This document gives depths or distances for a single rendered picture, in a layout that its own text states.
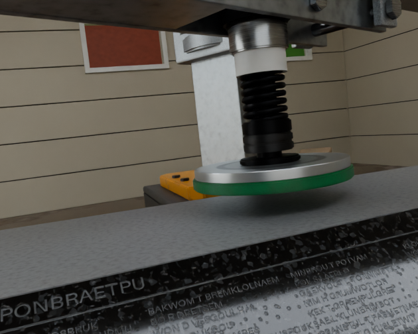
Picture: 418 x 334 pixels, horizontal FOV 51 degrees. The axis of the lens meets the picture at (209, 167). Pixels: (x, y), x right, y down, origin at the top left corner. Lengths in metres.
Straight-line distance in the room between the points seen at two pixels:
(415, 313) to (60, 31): 6.48
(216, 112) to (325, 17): 0.81
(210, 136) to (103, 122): 5.23
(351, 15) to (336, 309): 0.43
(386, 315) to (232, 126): 1.00
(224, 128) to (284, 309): 1.03
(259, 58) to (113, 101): 6.09
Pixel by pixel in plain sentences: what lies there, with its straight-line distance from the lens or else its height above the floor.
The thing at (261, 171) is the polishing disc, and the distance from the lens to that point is 0.51.
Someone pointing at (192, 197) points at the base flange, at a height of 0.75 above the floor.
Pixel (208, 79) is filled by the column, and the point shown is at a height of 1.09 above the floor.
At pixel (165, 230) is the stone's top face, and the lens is 0.52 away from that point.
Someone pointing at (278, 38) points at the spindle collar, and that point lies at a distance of 0.59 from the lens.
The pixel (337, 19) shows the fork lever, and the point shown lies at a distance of 0.67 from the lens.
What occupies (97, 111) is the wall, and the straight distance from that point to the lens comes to 6.60.
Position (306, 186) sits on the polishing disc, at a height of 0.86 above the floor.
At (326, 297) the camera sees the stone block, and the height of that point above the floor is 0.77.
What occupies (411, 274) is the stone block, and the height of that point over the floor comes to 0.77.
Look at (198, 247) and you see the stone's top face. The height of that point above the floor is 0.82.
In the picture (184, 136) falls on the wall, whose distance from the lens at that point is 6.85.
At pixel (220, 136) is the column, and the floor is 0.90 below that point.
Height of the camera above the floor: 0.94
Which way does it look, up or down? 5 degrees down
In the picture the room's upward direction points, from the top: 6 degrees counter-clockwise
